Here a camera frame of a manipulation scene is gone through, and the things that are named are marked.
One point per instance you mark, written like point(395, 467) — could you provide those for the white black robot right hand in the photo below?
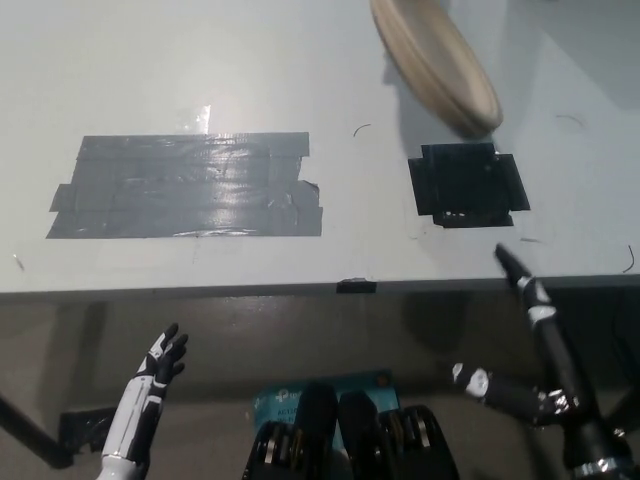
point(555, 350)

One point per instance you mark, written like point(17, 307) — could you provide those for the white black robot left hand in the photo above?
point(145, 395)

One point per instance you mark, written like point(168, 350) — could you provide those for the stack of beige paper plates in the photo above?
point(440, 70)

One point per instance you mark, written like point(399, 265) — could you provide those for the black tape on floor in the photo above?
point(87, 430)

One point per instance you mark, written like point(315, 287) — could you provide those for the black table leg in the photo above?
point(30, 432)

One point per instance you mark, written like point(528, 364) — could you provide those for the teal cardboard box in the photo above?
point(280, 400)

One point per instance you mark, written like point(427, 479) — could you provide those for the black tape square patch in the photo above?
point(465, 185)

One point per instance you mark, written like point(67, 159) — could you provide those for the small black tape strip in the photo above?
point(356, 286)

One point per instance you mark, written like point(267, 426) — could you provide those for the clear tape piece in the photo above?
point(192, 119)

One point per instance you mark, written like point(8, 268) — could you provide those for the grey duct tape patch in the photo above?
point(190, 190)

